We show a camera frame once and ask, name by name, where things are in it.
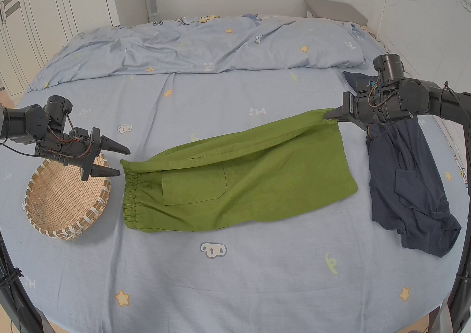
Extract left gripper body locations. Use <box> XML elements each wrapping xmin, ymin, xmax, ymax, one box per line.
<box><xmin>55</xmin><ymin>127</ymin><xmax>101</xmax><ymax>181</ymax></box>

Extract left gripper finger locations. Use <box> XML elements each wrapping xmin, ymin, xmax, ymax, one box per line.
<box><xmin>99</xmin><ymin>135</ymin><xmax>130</xmax><ymax>155</ymax></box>
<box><xmin>91</xmin><ymin>165</ymin><xmax>121</xmax><ymax>179</ymax></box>

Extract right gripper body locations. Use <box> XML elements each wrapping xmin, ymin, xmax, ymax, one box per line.
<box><xmin>342</xmin><ymin>91</ymin><xmax>402</xmax><ymax>132</ymax></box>

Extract green shorts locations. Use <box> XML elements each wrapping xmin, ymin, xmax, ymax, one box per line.
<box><xmin>120</xmin><ymin>108</ymin><xmax>358</xmax><ymax>233</ymax></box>

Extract round woven basket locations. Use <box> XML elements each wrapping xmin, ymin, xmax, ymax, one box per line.
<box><xmin>25</xmin><ymin>153</ymin><xmax>112</xmax><ymax>241</ymax></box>

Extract dark blue garment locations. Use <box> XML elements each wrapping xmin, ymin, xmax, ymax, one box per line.
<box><xmin>342</xmin><ymin>71</ymin><xmax>462</xmax><ymax>258</ymax></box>

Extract grey bedside table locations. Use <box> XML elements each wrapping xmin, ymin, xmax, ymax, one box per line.
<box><xmin>303</xmin><ymin>0</ymin><xmax>369</xmax><ymax>27</ymax></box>

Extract pale blue quilt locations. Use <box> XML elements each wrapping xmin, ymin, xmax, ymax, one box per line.
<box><xmin>26</xmin><ymin>13</ymin><xmax>368</xmax><ymax>93</ymax></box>

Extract white wardrobe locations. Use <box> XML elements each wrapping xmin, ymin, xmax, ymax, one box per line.
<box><xmin>0</xmin><ymin>0</ymin><xmax>122</xmax><ymax>98</ymax></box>

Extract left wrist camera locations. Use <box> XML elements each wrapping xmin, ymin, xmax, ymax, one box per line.
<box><xmin>71</xmin><ymin>126</ymin><xmax>91</xmax><ymax>144</ymax></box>

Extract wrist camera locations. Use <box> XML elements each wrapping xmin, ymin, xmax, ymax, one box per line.
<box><xmin>355</xmin><ymin>78</ymin><xmax>380</xmax><ymax>98</ymax></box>
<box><xmin>71</xmin><ymin>126</ymin><xmax>91</xmax><ymax>144</ymax></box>

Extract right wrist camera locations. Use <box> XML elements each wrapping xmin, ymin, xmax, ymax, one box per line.
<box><xmin>355</xmin><ymin>78</ymin><xmax>380</xmax><ymax>98</ymax></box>

